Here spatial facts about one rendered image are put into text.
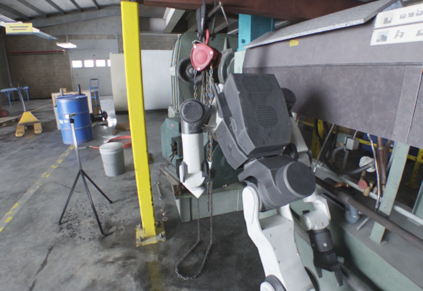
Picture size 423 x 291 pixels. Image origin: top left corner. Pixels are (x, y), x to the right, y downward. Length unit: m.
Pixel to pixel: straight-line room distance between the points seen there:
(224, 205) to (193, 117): 1.36
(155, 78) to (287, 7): 6.11
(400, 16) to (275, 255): 0.96
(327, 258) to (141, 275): 1.15
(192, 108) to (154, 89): 6.58
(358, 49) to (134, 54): 1.19
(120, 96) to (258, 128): 6.93
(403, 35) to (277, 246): 0.86
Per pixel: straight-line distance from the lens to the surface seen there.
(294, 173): 0.67
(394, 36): 1.01
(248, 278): 1.60
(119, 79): 7.47
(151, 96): 7.37
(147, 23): 3.28
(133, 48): 1.43
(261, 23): 2.01
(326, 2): 1.89
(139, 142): 1.48
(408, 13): 1.02
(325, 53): 1.19
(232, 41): 2.52
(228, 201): 2.02
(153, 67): 7.34
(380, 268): 1.11
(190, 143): 0.85
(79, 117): 4.58
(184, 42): 2.36
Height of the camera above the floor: 1.25
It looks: 16 degrees down
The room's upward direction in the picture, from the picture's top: straight up
